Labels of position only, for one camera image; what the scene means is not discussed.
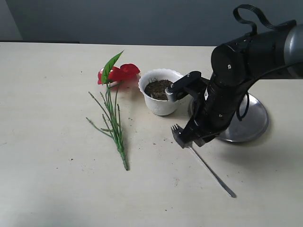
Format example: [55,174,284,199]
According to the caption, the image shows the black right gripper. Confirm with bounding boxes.
[175,72,249,148]

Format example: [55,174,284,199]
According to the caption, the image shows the stainless steel spork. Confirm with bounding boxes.
[171,124,237,198]

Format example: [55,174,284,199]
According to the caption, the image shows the white scalloped flower pot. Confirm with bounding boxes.
[138,69,183,116]

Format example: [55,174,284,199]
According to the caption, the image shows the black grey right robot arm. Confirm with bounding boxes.
[167,24,303,148]

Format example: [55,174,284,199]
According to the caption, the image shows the dark soil in pot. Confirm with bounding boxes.
[144,79,172,101]

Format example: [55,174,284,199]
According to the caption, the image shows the round stainless steel plate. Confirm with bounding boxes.
[191,92,269,142]

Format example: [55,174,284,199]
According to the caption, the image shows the artificial red flower green stems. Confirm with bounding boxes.
[86,51,140,171]

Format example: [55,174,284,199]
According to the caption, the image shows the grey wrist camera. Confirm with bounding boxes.
[165,71,202,102]

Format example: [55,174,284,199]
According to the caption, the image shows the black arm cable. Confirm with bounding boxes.
[232,4,297,34]

